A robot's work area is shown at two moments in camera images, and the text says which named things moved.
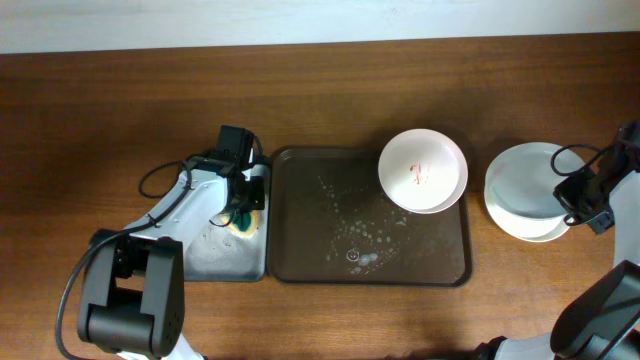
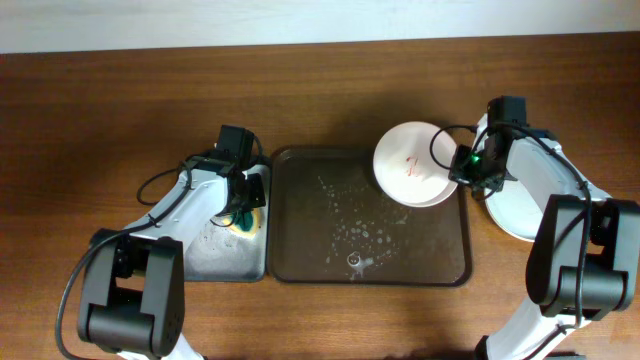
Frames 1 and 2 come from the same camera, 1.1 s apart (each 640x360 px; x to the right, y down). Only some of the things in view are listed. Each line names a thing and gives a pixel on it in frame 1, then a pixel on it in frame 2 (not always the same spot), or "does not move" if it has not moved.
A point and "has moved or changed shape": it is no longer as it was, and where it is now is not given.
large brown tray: [330, 222] does not move
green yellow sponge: [242, 224] does not move
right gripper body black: [580, 199] → [469, 166]
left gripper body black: [253, 197] does not move
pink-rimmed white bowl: [423, 171] has moved or changed shape
